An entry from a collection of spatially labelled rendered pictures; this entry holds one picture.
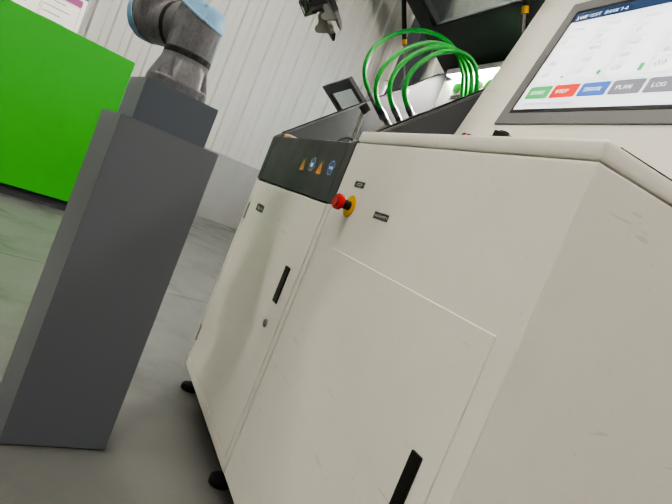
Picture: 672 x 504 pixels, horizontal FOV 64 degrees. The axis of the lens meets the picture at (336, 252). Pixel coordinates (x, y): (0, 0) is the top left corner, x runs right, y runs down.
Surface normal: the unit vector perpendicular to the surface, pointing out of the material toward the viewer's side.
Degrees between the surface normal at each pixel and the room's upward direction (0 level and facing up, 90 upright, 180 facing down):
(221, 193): 90
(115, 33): 90
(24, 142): 90
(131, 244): 90
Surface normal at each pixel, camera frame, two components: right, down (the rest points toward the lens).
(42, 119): 0.62, 0.30
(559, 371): 0.39, 0.22
